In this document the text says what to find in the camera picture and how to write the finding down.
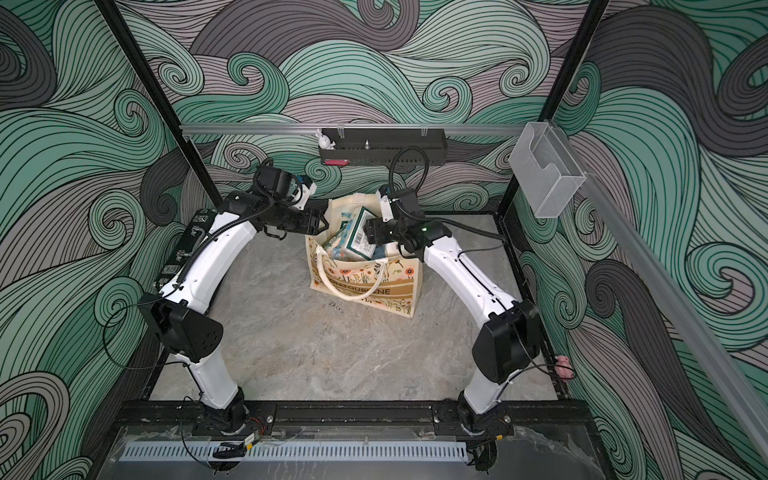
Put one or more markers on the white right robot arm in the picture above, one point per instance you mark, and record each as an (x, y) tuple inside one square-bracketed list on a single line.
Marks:
[(509, 336)]

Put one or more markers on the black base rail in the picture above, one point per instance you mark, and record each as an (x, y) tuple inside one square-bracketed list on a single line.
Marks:
[(448, 417)]

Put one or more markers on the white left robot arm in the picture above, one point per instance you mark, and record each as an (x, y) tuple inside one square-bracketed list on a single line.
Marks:
[(276, 205)]

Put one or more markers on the white slotted cable duct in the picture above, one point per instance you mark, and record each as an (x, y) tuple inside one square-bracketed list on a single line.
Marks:
[(300, 451)]

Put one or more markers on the white rabbit figurine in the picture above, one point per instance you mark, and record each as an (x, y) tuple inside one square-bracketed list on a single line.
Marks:
[(324, 141)]

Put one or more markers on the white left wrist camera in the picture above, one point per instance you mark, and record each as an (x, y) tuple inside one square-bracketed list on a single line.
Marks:
[(305, 189)]

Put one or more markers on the green barcode tissue pack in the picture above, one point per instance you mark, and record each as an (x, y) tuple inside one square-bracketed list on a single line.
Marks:
[(358, 243)]

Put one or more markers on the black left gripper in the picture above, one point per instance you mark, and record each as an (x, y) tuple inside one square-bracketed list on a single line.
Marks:
[(311, 222)]

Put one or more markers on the elephant print tissue pack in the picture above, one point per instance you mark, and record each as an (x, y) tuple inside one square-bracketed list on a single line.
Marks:
[(337, 248), (349, 220)]

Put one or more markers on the pink plush toy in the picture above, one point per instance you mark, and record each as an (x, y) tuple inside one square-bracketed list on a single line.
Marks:
[(563, 368)]

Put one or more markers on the floral canvas tote bag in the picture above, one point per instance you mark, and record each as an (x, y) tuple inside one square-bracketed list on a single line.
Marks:
[(388, 282)]

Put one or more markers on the black wall shelf tray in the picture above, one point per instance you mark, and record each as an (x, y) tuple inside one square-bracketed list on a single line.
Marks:
[(378, 147)]

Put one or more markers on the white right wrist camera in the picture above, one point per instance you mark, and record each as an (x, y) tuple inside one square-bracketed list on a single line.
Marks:
[(385, 204)]

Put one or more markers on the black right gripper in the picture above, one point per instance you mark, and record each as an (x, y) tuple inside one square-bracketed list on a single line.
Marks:
[(376, 232)]

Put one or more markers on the black carrying case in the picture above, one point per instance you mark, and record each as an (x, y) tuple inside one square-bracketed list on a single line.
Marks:
[(194, 233)]

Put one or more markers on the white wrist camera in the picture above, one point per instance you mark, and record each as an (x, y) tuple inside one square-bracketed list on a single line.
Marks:
[(385, 204), (305, 189)]

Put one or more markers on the clear acrylic wall holder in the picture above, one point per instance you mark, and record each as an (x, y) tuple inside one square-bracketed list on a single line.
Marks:
[(545, 165)]

